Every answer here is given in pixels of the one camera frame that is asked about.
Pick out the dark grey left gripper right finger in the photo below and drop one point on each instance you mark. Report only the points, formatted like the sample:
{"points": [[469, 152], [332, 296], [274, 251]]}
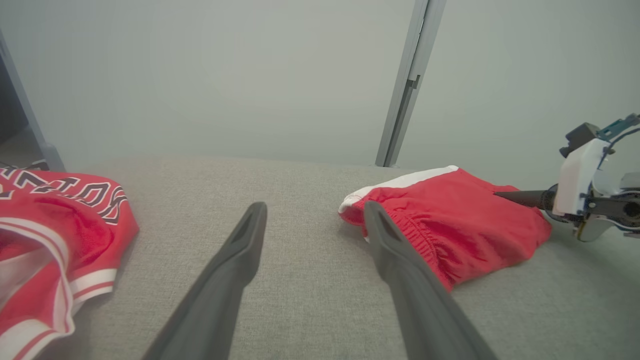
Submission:
{"points": [[415, 295]]}

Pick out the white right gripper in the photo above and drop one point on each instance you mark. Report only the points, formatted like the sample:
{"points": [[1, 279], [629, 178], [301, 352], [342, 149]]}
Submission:
{"points": [[575, 180]]}

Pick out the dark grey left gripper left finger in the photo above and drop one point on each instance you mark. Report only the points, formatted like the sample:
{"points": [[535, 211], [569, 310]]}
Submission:
{"points": [[220, 285]]}

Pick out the red shorts with white stripe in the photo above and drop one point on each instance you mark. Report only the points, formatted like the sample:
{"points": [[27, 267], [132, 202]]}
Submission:
{"points": [[460, 220]]}

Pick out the red Bulls basketball jersey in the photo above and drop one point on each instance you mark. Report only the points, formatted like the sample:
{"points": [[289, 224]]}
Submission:
{"points": [[45, 235]]}

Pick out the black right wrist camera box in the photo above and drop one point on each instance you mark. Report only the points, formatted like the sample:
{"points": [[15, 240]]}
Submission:
{"points": [[580, 136]]}

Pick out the grey metal post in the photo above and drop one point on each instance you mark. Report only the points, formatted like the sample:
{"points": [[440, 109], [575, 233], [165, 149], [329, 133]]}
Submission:
{"points": [[407, 85]]}

